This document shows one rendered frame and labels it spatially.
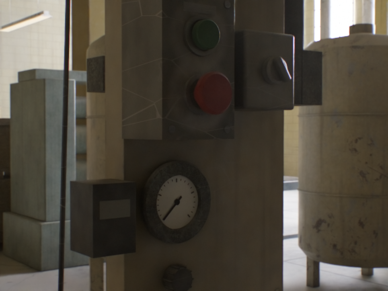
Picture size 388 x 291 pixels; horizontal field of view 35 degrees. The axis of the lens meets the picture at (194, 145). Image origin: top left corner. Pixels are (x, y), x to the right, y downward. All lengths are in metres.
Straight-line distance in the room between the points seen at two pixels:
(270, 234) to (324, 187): 4.81
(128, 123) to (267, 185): 0.22
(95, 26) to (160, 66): 7.60
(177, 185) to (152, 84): 0.13
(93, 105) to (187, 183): 3.47
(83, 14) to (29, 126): 1.94
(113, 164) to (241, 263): 0.21
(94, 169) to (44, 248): 2.68
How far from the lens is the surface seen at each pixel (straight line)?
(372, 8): 10.13
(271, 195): 0.78
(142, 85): 0.62
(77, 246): 0.64
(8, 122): 7.92
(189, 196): 0.69
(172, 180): 0.68
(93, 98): 4.12
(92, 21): 8.18
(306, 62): 0.88
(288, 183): 7.08
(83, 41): 8.24
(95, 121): 4.10
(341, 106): 5.51
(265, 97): 0.69
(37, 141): 6.83
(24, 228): 7.05
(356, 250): 5.58
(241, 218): 0.76
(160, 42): 0.60
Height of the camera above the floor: 1.48
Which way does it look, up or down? 2 degrees down
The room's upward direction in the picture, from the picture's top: straight up
